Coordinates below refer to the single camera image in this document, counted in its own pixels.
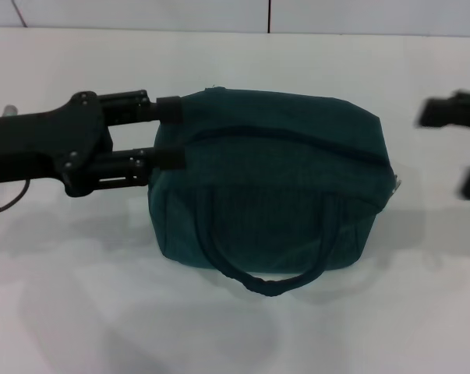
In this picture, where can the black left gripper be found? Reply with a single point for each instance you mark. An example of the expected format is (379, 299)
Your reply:
(43, 148)

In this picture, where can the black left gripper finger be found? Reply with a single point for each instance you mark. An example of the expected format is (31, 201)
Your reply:
(168, 111)
(168, 159)

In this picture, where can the dark teal insulated lunch bag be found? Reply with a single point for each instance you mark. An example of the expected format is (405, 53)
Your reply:
(277, 175)

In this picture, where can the silver round connector stub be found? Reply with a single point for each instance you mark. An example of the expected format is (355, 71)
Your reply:
(10, 110)

